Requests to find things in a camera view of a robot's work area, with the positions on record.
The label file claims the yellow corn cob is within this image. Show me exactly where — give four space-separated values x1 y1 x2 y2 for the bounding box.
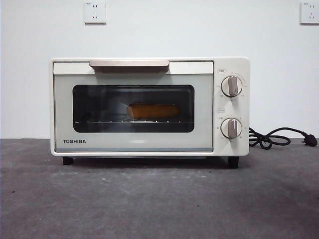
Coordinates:
126 102 180 120

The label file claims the cream Toshiba toaster oven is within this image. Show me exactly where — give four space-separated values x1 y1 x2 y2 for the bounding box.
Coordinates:
49 56 250 165

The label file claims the glass oven door with handle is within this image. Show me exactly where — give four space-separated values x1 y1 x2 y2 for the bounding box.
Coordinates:
52 59 214 153

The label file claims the cream oven knob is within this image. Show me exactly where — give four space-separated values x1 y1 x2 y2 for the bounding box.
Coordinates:
221 76 244 97
220 118 243 139

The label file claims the wire oven rack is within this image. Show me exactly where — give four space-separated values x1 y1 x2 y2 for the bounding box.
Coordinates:
74 119 194 124

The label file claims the black oven power cable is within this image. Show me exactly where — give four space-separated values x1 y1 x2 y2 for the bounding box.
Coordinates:
249 127 319 150

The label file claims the white wall socket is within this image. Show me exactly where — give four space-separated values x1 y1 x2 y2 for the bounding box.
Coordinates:
84 1 107 25
300 1 319 25

